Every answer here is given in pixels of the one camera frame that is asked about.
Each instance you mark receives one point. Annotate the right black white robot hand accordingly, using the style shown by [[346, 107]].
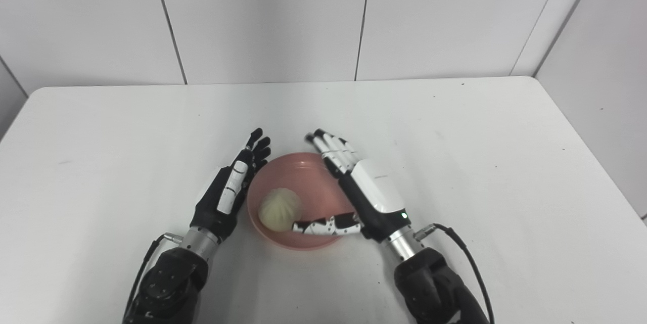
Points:
[[371, 187]]

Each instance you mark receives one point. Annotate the cream steamed bun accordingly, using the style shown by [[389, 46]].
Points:
[[280, 209]]

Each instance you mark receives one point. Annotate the pink round plate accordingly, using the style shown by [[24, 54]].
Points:
[[313, 197]]

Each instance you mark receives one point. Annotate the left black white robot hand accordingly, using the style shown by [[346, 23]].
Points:
[[227, 192]]

